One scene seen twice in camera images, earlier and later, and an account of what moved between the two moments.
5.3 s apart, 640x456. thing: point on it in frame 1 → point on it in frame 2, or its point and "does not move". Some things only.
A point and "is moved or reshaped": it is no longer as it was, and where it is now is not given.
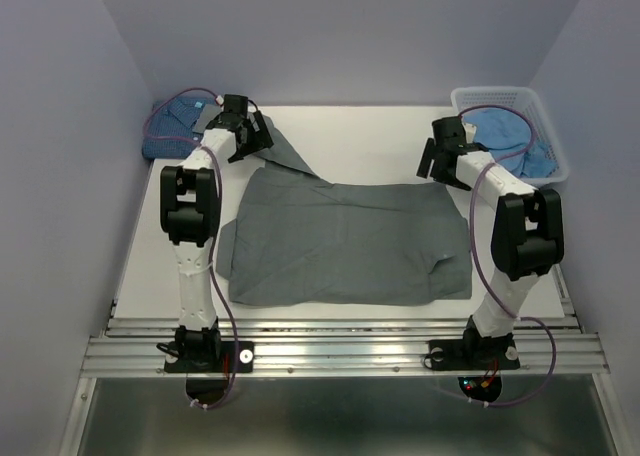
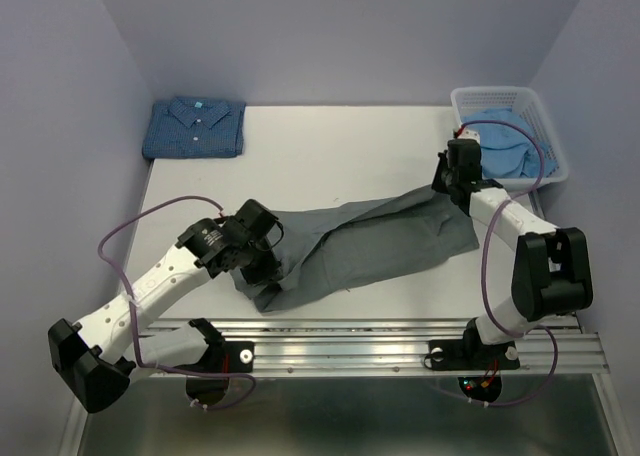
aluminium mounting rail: [348, 346] does not move
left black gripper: [259, 138] → [268, 272]
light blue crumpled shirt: [503, 132] does not move
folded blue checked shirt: [168, 131] does not move
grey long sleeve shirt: [299, 238] is moved or reshaped
